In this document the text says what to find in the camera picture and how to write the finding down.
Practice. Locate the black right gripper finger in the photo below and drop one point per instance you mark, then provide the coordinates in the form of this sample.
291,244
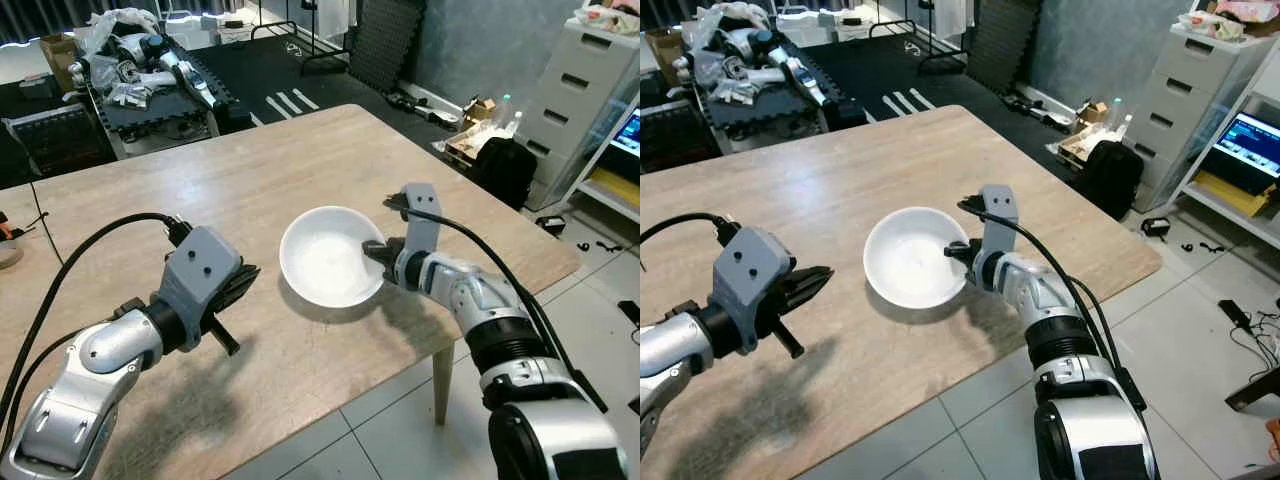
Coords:
955,251
373,250

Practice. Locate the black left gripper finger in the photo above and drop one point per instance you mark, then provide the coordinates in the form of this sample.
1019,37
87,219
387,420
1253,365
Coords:
243,297
247,274
808,276
808,298

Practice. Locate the white round bowl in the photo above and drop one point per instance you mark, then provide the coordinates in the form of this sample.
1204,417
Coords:
325,260
910,262

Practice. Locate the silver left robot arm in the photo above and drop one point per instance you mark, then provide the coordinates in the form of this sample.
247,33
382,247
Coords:
670,360
100,350

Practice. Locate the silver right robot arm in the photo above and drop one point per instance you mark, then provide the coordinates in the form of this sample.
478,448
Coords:
480,300
1050,310

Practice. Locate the wooden table leg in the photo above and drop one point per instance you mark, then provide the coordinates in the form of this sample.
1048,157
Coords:
441,385

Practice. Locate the black backpack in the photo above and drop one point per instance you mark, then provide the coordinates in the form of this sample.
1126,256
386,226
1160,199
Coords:
1110,178
505,170

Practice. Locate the cardboard tray with bottles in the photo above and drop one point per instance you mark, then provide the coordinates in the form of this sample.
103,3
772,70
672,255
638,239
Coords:
1085,135
475,130

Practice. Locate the black power adapter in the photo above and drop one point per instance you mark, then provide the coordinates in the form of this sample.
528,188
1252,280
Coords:
1157,228
550,225

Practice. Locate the black metal clothes rack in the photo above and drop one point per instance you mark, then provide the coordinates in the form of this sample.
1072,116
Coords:
325,62
940,62

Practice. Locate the black equipment crate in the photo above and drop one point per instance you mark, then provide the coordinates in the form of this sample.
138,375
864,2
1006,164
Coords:
670,135
60,140

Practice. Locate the black foam mat stack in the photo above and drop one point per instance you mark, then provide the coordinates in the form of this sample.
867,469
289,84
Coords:
385,45
1000,45

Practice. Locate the yellow flat box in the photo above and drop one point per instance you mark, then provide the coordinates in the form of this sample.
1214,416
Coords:
1230,192
615,187

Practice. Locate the white metal shelf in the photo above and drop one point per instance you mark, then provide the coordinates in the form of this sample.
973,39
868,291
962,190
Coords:
600,200
1225,215

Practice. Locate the white lying spare robot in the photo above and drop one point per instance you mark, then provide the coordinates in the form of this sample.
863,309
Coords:
760,60
150,65

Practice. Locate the lit computer monitor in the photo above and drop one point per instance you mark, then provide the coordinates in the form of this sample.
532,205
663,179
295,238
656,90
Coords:
1250,145
628,135

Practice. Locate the grey plastic drawer cabinet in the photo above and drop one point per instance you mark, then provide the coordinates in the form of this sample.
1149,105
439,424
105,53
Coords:
575,100
1190,100

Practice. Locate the clear plastic wrap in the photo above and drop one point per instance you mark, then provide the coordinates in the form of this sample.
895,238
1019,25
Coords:
725,22
120,25

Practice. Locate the brown cardboard box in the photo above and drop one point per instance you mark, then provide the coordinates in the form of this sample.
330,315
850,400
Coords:
662,48
55,55

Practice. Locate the pink white bag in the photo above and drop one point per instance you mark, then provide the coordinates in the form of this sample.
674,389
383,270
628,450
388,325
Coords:
1235,18
605,15

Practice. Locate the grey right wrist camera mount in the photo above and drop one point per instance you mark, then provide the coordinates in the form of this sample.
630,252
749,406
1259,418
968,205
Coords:
422,225
998,225

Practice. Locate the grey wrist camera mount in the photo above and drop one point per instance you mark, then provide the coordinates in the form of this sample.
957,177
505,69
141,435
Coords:
750,270
422,225
200,265
998,225

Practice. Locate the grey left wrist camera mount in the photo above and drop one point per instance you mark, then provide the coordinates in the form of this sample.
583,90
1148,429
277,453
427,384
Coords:
750,270
200,265

